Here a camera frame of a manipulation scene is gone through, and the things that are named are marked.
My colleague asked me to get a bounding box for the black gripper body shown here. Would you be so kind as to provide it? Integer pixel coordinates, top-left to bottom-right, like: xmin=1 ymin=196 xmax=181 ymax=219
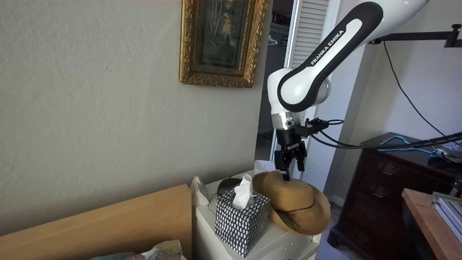
xmin=275 ymin=126 xmax=304 ymax=154

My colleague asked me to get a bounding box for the tan straw hat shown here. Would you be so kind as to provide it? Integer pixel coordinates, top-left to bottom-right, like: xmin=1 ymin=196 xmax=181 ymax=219
xmin=252 ymin=170 xmax=331 ymax=236

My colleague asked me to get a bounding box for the white tissue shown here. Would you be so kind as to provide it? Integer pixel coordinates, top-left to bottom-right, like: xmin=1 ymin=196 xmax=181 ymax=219
xmin=232 ymin=173 xmax=255 ymax=210

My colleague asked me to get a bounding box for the dark round bowl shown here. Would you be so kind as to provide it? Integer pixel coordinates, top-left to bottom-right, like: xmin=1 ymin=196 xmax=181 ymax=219
xmin=214 ymin=176 xmax=243 ymax=197

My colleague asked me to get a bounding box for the black white patterned tissue box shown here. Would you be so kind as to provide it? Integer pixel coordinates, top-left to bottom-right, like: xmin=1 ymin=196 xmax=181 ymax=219
xmin=213 ymin=187 xmax=271 ymax=256

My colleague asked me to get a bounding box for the white nightstand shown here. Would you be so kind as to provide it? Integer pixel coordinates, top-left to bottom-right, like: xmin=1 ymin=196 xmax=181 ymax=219
xmin=191 ymin=167 xmax=323 ymax=260

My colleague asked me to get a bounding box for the dark wooden dresser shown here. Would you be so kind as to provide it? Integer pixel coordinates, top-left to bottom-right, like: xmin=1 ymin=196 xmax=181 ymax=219
xmin=327 ymin=131 xmax=462 ymax=260

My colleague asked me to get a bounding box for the white louvered door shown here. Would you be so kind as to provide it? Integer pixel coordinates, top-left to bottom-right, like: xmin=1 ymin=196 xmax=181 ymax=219
xmin=268 ymin=0 xmax=342 ymax=180

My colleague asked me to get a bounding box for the light wooden desk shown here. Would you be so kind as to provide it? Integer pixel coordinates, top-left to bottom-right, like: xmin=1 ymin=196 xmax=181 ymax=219
xmin=401 ymin=187 xmax=462 ymax=260

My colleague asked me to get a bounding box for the grey stack of books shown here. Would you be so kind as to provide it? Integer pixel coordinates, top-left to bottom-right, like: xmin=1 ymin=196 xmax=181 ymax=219
xmin=430 ymin=190 xmax=462 ymax=243

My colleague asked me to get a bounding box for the light wooden headboard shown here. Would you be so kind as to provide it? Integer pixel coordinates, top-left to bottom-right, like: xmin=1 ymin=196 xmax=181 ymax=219
xmin=0 ymin=183 xmax=194 ymax=260

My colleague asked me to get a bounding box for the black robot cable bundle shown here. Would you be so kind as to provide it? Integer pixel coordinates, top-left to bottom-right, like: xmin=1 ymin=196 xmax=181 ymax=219
xmin=308 ymin=116 xmax=462 ymax=151

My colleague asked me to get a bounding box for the blue cable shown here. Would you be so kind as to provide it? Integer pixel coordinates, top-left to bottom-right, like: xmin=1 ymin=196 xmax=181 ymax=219
xmin=376 ymin=134 xmax=438 ymax=155

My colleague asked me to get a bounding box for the gold ornate picture frame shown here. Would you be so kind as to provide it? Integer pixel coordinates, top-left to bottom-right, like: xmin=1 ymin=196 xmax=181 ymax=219
xmin=178 ymin=0 xmax=268 ymax=89

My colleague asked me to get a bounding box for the thin black hanging cable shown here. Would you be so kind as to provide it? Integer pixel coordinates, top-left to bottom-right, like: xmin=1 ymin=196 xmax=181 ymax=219
xmin=380 ymin=40 xmax=447 ymax=138

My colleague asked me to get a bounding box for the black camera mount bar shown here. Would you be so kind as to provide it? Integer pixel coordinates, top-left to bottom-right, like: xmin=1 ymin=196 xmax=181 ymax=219
xmin=367 ymin=22 xmax=462 ymax=48

